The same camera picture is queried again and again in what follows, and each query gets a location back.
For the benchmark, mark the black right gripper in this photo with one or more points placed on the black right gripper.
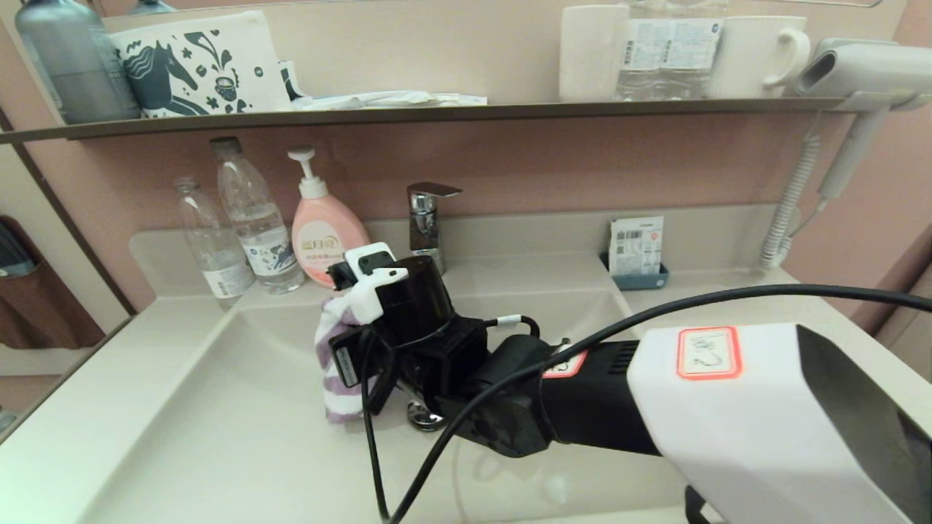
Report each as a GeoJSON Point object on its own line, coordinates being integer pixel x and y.
{"type": "Point", "coordinates": [349, 364]}

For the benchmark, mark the purple white striped towel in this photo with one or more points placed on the purple white striped towel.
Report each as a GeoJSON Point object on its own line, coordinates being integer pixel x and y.
{"type": "Point", "coordinates": [335, 404]}

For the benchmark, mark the chrome faucet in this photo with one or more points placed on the chrome faucet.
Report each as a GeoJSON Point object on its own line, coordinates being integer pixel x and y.
{"type": "Point", "coordinates": [426, 225]}

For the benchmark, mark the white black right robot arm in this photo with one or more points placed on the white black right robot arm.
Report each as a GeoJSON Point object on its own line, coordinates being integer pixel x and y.
{"type": "Point", "coordinates": [728, 407]}

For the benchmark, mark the beige sink basin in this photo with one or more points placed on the beige sink basin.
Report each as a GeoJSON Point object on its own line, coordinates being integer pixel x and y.
{"type": "Point", "coordinates": [218, 437]}

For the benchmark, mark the chrome drain stopper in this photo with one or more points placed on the chrome drain stopper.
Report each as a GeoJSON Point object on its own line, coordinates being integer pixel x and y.
{"type": "Point", "coordinates": [422, 418]}

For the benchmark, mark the pink soap pump bottle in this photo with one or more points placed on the pink soap pump bottle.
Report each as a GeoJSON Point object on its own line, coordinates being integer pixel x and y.
{"type": "Point", "coordinates": [320, 225]}

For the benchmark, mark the tall clear water bottle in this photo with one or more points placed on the tall clear water bottle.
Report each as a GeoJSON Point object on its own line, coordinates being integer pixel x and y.
{"type": "Point", "coordinates": [258, 229]}

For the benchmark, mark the small clear water bottle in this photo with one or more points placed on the small clear water bottle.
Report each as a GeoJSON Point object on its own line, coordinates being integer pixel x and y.
{"type": "Point", "coordinates": [215, 258]}

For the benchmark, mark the flat white plastic packets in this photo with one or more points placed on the flat white plastic packets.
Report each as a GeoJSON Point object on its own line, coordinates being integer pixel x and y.
{"type": "Point", "coordinates": [389, 100]}

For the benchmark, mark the blue plastic tray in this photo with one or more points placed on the blue plastic tray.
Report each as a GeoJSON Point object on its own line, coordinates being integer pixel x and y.
{"type": "Point", "coordinates": [642, 280]}

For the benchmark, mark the horse print white pouch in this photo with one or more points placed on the horse print white pouch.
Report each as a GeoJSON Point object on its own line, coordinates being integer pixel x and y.
{"type": "Point", "coordinates": [193, 65]}

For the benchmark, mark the large grey plastic bottle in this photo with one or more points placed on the large grey plastic bottle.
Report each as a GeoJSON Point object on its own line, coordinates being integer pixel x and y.
{"type": "Point", "coordinates": [73, 65]}

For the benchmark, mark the white hair dryer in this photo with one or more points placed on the white hair dryer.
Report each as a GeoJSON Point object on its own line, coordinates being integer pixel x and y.
{"type": "Point", "coordinates": [870, 69]}

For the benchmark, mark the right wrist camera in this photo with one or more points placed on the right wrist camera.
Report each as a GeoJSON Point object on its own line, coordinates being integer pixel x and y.
{"type": "Point", "coordinates": [371, 273]}

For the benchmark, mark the brown wall shelf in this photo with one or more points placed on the brown wall shelf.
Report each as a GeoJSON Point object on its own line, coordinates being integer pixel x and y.
{"type": "Point", "coordinates": [510, 111]}

